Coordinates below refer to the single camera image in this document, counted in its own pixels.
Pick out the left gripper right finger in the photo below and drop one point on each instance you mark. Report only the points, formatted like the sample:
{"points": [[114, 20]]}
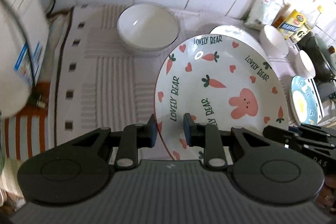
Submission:
{"points": [[206, 136]]}

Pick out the striped white table mat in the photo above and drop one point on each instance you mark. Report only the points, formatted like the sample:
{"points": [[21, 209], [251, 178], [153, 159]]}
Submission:
{"points": [[100, 82]]}

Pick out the red blue striped cloth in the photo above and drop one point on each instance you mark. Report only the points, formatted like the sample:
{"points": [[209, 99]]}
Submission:
{"points": [[26, 134]]}

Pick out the blue fried egg plate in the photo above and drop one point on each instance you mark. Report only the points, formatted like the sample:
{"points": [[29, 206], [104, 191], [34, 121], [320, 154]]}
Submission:
{"points": [[305, 101]]}

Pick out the pink rabbit carrot plate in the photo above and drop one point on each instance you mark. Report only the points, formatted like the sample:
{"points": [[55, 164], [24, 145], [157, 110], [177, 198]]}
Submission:
{"points": [[217, 80]]}

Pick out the white salt bag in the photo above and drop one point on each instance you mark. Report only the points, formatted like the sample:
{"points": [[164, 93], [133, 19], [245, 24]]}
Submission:
{"points": [[263, 12]]}

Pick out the dark wok pan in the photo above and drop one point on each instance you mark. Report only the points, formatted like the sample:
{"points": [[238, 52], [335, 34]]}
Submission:
{"points": [[322, 54]]}

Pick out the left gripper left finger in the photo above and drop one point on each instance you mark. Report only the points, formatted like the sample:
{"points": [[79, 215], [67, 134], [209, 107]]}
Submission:
{"points": [[133, 138]]}

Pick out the yellow label cooking wine bottle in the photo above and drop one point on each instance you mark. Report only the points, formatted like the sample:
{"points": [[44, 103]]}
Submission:
{"points": [[299, 10]]}

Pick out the white rice cooker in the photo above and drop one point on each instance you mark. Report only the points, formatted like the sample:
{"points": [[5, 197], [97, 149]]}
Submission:
{"points": [[24, 35]]}

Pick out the large white black-rimmed bowl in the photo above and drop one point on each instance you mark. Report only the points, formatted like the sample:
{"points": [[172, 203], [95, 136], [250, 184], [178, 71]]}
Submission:
{"points": [[147, 27]]}

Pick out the small white ribbed bowl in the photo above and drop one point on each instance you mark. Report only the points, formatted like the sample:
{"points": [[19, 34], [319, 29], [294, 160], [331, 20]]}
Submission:
{"points": [[273, 42]]}

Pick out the white vinegar bottle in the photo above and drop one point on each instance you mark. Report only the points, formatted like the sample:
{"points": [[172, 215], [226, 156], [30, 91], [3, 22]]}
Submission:
{"points": [[312, 19]]}

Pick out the white black-rimmed plate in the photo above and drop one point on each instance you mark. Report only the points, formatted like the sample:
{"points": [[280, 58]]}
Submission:
{"points": [[248, 45]]}

